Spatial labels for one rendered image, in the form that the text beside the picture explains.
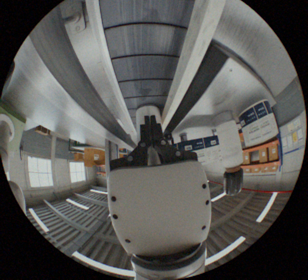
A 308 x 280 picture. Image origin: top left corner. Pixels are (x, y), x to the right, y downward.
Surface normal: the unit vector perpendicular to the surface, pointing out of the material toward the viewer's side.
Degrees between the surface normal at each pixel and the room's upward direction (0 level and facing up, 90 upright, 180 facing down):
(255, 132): 90
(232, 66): 0
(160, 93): 0
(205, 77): 90
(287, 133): 90
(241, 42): 0
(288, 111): 90
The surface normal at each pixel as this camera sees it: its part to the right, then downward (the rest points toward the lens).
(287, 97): -0.99, 0.09
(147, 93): 0.10, 0.94
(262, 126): -0.89, -0.06
